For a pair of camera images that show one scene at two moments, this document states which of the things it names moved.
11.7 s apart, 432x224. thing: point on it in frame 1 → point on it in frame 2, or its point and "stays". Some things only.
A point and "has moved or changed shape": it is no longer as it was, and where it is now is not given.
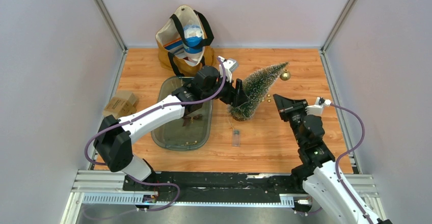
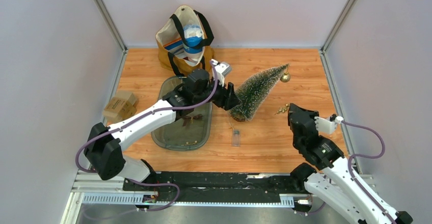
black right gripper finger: x=286 y=105 → x=298 y=116
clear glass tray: x=190 y=133 stays
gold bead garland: x=268 y=98 has moved or changed shape
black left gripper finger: x=240 y=96 → x=233 y=100
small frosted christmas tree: x=257 y=84 stays
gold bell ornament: x=285 y=76 stays
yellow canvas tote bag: x=181 y=43 stays
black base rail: x=257 y=184 stays
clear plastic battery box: x=236 y=138 stays
